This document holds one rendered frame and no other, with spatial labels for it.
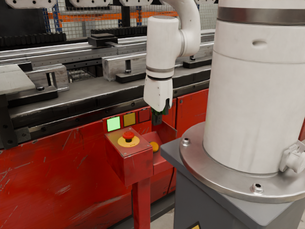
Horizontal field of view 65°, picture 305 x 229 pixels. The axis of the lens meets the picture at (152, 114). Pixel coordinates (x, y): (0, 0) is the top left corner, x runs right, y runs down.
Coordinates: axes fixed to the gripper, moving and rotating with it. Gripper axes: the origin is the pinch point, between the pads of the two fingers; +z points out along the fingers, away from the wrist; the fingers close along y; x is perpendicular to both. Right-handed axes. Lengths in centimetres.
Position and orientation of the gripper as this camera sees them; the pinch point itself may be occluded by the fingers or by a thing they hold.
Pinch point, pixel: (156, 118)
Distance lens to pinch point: 79.5
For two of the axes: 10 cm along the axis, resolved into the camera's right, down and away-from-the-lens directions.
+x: 8.5, -2.3, 4.8
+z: -0.5, 8.6, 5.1
